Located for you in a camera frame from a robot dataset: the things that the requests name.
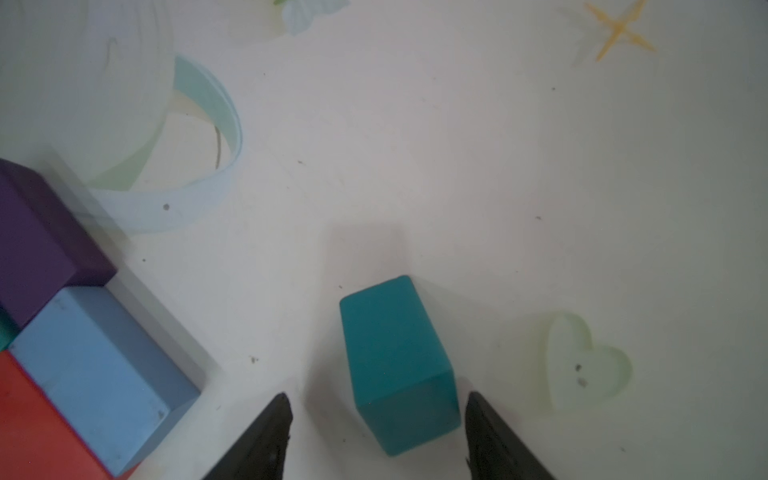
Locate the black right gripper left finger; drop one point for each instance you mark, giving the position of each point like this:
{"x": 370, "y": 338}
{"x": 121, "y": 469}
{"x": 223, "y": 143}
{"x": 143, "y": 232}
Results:
{"x": 260, "y": 451}

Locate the blue grey triangle block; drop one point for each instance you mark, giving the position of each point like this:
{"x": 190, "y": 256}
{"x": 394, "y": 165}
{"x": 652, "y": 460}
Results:
{"x": 112, "y": 383}

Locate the red block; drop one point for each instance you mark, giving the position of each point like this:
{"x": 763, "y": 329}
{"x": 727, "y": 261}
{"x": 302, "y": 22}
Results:
{"x": 36, "y": 442}

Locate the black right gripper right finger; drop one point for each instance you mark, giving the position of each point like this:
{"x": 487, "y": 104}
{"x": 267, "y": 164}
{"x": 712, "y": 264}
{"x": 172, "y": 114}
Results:
{"x": 494, "y": 449}

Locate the purple rectangular block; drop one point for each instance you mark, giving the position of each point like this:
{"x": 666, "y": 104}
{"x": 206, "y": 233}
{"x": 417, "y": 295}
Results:
{"x": 43, "y": 246}

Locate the teal block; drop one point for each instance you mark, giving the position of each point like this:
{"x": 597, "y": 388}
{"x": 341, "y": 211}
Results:
{"x": 8, "y": 330}
{"x": 402, "y": 380}

